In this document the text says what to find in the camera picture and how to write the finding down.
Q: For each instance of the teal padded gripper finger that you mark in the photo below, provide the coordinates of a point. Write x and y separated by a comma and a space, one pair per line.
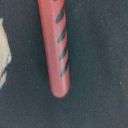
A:
5, 54

